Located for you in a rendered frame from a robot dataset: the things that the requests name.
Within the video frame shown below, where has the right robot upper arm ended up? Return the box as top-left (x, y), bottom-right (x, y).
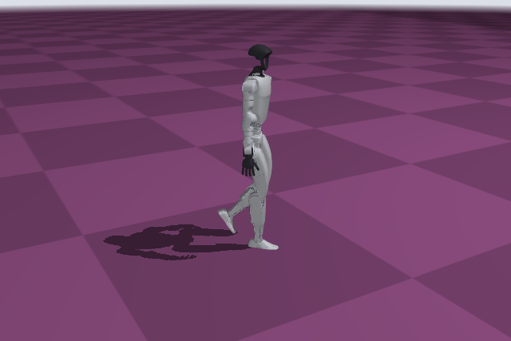
top-left (242, 80), bottom-right (257, 125)

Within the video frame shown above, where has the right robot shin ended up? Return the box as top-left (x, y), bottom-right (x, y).
top-left (249, 196), bottom-right (266, 243)

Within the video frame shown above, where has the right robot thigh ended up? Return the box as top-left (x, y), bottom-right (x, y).
top-left (248, 143), bottom-right (269, 203)

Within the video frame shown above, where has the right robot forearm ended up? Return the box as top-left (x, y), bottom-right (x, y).
top-left (242, 114), bottom-right (253, 155)

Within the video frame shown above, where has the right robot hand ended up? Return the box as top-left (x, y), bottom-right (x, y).
top-left (242, 148), bottom-right (259, 176)

